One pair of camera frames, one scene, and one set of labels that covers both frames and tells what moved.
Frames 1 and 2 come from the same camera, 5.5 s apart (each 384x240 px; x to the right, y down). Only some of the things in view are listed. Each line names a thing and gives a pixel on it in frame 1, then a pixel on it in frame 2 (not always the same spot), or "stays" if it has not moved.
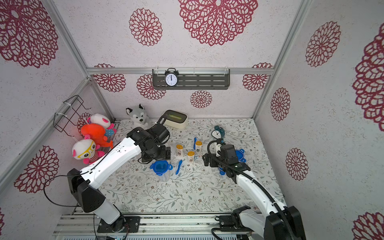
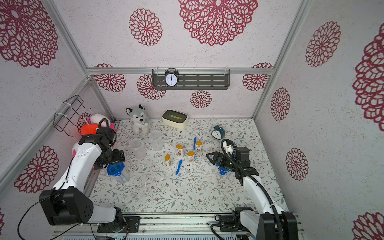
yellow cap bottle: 191,154 stays
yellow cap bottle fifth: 198,148 stays
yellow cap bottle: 179,147 stays
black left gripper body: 157,153 -> 110,156
